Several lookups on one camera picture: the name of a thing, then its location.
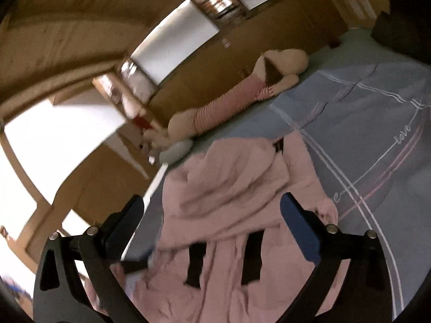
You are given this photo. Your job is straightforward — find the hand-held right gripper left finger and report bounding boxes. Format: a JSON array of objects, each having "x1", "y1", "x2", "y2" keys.
[{"x1": 32, "y1": 194, "x2": 149, "y2": 323}]

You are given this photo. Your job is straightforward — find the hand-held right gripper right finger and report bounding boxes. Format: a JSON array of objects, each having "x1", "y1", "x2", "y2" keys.
[{"x1": 280, "y1": 192, "x2": 393, "y2": 323}]

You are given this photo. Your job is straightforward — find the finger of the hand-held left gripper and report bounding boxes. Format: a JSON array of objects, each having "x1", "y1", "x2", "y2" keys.
[{"x1": 119, "y1": 258, "x2": 151, "y2": 274}]

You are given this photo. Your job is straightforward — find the pink hooded jacket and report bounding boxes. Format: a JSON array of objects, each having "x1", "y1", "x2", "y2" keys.
[{"x1": 84, "y1": 129, "x2": 340, "y2": 323}]

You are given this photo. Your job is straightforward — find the dark clothes pile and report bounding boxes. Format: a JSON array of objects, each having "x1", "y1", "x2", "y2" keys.
[{"x1": 370, "y1": 0, "x2": 431, "y2": 54}]

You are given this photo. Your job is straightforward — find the small pink plush toy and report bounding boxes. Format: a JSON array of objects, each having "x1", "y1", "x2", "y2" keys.
[{"x1": 140, "y1": 129, "x2": 169, "y2": 157}]

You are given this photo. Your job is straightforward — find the grey small pillow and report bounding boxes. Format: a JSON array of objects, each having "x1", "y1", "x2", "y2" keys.
[{"x1": 158, "y1": 139, "x2": 194, "y2": 164}]

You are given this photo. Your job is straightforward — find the white bedding bundle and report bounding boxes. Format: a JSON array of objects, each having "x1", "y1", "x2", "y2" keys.
[{"x1": 119, "y1": 74, "x2": 157, "y2": 118}]

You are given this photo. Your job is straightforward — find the long plush dog striped shirt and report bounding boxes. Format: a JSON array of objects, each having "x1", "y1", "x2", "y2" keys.
[{"x1": 168, "y1": 49, "x2": 310, "y2": 140}]

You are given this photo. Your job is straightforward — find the blue-grey plaid bed sheet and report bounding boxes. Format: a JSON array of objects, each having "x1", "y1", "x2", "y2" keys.
[{"x1": 121, "y1": 29, "x2": 431, "y2": 323}]

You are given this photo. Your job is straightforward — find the stack of snack packets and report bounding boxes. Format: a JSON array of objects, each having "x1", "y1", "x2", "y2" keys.
[{"x1": 192, "y1": 0, "x2": 243, "y2": 17}]

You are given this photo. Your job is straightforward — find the wooden bunk bed frame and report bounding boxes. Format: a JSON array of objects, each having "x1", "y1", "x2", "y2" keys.
[{"x1": 0, "y1": 0, "x2": 391, "y2": 276}]

